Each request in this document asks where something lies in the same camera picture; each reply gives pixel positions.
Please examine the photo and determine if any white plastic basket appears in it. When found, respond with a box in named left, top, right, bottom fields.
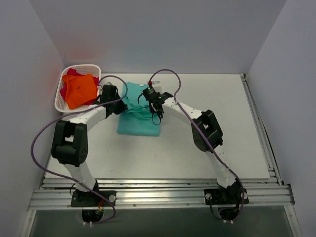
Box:
left=54, top=64, right=101, bottom=113

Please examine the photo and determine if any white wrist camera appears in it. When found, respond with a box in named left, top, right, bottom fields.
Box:
left=97, top=81, right=114, bottom=90
left=148, top=80, right=162, bottom=93

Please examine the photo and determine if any purple cable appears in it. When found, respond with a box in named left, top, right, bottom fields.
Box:
left=31, top=75, right=129, bottom=225
left=147, top=69, right=245, bottom=223

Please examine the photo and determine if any black thin cable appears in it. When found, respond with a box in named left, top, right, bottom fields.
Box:
left=137, top=92, right=163, bottom=126

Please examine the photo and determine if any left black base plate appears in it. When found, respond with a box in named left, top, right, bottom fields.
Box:
left=70, top=190, right=117, bottom=207

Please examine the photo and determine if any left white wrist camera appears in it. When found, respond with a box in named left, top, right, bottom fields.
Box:
left=97, top=81, right=114, bottom=90

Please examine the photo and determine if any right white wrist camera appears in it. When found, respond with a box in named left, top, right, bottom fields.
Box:
left=148, top=80, right=162, bottom=93

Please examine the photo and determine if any magenta t shirt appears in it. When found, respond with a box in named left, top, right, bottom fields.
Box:
left=59, top=68, right=100, bottom=99

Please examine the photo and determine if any teal t shirt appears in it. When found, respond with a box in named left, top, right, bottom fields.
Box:
left=117, top=82, right=160, bottom=137

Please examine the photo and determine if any front aluminium rail frame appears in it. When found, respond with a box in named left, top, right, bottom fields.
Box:
left=28, top=178, right=295, bottom=210

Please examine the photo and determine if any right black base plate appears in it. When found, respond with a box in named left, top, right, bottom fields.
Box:
left=204, top=188, right=249, bottom=205

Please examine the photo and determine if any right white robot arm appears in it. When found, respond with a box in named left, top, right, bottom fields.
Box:
left=141, top=85, right=242, bottom=204

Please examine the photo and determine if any orange t shirt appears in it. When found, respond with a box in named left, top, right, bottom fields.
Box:
left=62, top=74, right=98, bottom=110

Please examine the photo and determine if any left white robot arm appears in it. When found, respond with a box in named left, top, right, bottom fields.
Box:
left=51, top=84, right=127, bottom=207

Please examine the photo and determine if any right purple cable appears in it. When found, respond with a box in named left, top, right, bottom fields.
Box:
left=147, top=69, right=245, bottom=223

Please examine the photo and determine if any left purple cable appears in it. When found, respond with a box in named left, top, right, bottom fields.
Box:
left=31, top=75, right=129, bottom=225

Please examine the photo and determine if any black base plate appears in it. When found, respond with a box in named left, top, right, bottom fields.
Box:
left=204, top=188, right=249, bottom=205
left=70, top=190, right=117, bottom=207

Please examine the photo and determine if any right side aluminium rail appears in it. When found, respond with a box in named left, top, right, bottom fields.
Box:
left=240, top=74, right=284, bottom=185

